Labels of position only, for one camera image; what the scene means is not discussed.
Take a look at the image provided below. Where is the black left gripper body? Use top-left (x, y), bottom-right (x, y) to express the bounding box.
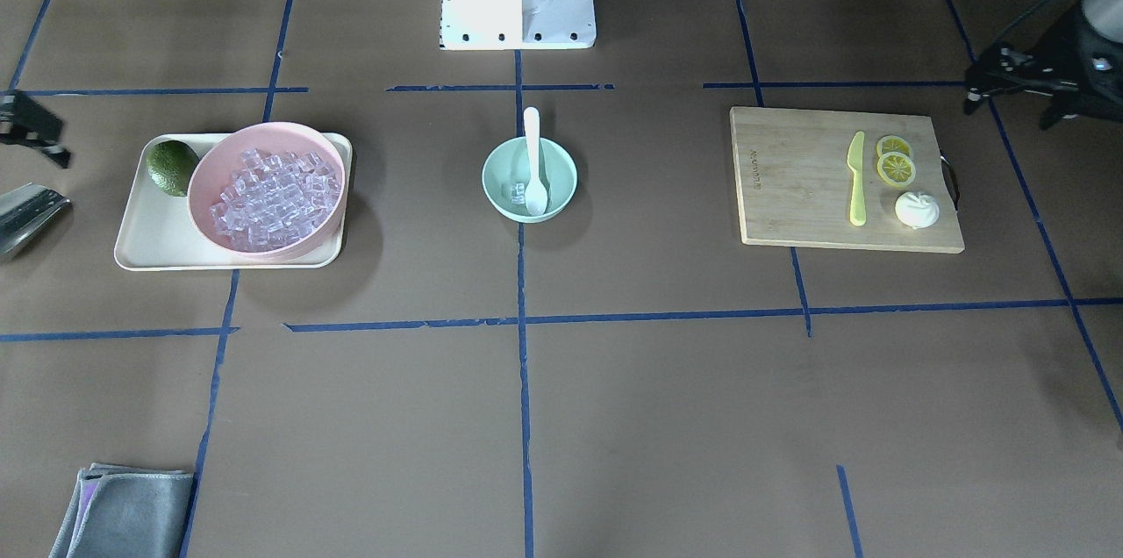
top-left (1040, 4), bottom-right (1122, 130)

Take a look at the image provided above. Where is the white plastic spoon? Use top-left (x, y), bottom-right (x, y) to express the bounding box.
top-left (523, 106), bottom-right (548, 218)

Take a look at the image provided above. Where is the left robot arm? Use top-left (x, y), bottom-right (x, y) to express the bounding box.
top-left (964, 0), bottom-right (1122, 130)

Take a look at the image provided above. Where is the mint green bowl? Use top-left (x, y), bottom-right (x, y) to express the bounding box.
top-left (481, 137), bottom-right (578, 225)

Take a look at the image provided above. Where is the clear ice cubes pile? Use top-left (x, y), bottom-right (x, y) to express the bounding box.
top-left (207, 147), bottom-right (343, 254)

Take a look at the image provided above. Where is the pink bowl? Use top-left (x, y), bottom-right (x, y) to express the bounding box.
top-left (186, 122), bottom-right (353, 268)

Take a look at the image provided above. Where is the stainless steel ice scoop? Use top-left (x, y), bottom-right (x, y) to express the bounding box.
top-left (1, 183), bottom-right (73, 263)

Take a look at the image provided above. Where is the upper lemon slice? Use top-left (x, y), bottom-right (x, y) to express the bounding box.
top-left (876, 150), bottom-right (916, 189)

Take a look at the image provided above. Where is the white steamed bun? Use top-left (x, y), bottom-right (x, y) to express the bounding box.
top-left (894, 191), bottom-right (941, 230)

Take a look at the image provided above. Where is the yellow plastic knife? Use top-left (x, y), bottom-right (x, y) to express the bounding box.
top-left (847, 130), bottom-right (867, 227)

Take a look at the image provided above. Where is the bamboo cutting board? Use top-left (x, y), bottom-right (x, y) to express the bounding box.
top-left (729, 107), bottom-right (965, 254)

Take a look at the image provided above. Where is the green lime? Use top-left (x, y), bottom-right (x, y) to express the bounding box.
top-left (145, 139), bottom-right (200, 196)

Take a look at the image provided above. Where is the beige plastic tray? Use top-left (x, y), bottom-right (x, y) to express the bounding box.
top-left (115, 132), bottom-right (353, 271)

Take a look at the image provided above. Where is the grey folded cloth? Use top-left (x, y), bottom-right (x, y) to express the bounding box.
top-left (48, 461), bottom-right (194, 557)

